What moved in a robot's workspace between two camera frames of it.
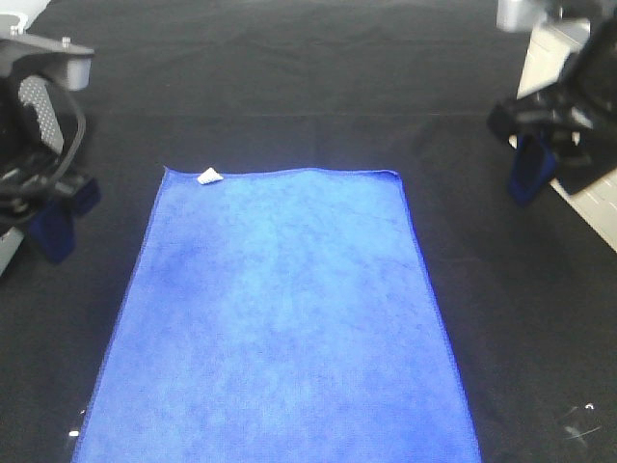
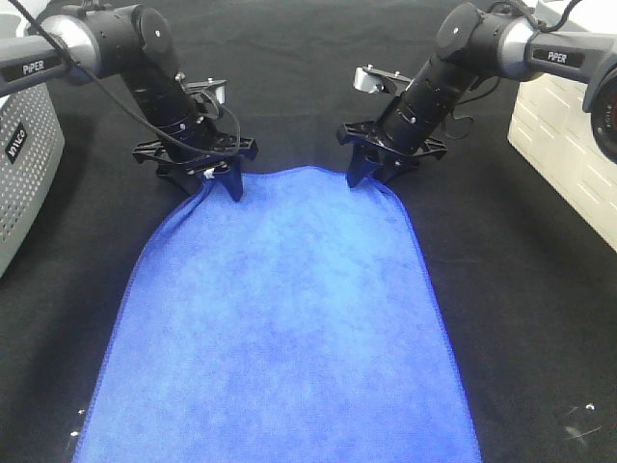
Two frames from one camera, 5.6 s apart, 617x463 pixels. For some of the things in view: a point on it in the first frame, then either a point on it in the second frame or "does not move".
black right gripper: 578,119 → 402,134
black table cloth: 238,87 does not move
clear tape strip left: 75,432 does not move
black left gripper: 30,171 → 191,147
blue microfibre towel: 278,315 does not move
